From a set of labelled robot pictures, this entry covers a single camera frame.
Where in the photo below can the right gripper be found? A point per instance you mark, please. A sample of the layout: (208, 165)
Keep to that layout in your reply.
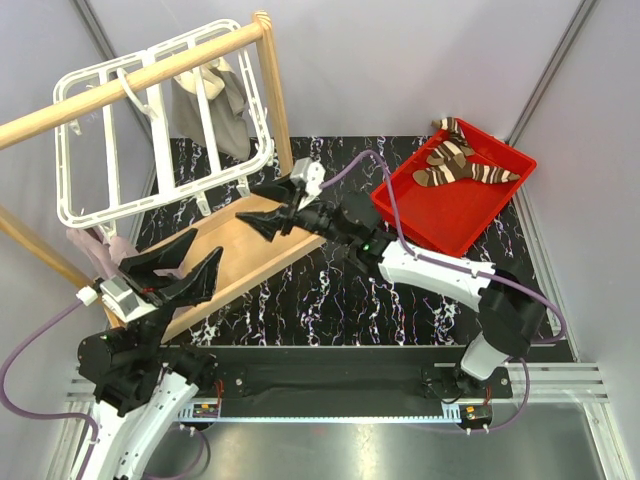
(285, 192)

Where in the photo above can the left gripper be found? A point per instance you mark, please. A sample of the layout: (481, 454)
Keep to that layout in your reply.
(195, 286)

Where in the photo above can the lilac sock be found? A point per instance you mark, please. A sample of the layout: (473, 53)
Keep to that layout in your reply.
(105, 257)

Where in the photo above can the white plastic sock hanger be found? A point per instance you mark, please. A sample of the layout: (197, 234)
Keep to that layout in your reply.
(140, 76)

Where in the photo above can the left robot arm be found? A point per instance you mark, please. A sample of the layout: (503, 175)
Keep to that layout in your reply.
(139, 383)

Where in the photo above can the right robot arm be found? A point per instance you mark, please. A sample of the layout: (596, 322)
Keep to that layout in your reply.
(509, 314)

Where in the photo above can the wooden drying rack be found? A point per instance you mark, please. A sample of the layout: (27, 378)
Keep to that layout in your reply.
(248, 260)

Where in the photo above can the grey beige hanging sock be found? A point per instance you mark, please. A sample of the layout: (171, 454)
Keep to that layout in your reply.
(226, 100)

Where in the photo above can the red plastic tray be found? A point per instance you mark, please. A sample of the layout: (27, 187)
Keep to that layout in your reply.
(451, 217)

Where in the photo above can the brown striped sock left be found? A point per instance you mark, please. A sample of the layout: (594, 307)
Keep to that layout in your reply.
(447, 164)

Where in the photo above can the brown striped sock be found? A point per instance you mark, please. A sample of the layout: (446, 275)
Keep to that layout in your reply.
(447, 164)
(486, 174)

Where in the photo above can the brown striped sock right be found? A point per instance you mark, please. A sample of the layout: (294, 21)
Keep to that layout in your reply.
(486, 174)

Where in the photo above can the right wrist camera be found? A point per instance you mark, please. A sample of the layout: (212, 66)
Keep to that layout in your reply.
(307, 177)

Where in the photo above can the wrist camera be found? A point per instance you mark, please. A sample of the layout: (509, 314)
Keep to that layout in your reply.
(307, 177)
(118, 297)

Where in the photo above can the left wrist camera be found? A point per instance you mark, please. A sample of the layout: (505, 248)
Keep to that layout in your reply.
(118, 297)

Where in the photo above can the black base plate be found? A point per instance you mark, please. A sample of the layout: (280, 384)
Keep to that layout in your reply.
(317, 384)

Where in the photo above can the aluminium rail frame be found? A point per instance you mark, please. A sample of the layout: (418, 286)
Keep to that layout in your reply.
(140, 385)

